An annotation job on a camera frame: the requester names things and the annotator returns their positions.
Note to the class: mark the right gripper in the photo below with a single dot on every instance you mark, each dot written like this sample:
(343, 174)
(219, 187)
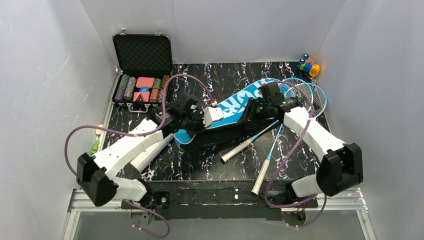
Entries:
(251, 114)

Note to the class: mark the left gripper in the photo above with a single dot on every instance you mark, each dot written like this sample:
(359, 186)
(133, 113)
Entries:
(197, 120)

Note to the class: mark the blue badminton racket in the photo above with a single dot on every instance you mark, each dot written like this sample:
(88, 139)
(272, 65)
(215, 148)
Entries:
(238, 149)
(265, 165)

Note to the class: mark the blue racket bag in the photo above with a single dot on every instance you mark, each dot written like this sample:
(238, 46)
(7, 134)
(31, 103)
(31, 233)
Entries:
(229, 128)

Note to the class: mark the white shuttlecock tube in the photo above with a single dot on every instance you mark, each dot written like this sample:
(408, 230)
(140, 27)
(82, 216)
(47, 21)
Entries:
(141, 161)

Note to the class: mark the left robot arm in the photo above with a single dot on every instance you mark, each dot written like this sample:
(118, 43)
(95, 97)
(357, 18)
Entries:
(97, 174)

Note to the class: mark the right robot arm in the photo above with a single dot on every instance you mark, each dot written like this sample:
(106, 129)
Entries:
(298, 102)

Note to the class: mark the colourful toy block train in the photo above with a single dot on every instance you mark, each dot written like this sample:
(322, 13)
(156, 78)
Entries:
(305, 65)

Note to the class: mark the black poker chip case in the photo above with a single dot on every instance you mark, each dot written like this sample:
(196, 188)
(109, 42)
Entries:
(141, 55)

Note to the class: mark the beige wooden block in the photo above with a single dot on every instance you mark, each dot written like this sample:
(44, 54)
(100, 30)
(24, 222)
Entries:
(98, 131)

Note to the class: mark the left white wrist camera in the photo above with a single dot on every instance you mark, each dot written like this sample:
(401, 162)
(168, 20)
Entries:
(212, 114)

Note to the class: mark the green clip on rail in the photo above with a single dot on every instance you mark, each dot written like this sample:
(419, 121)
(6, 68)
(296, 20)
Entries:
(95, 146)

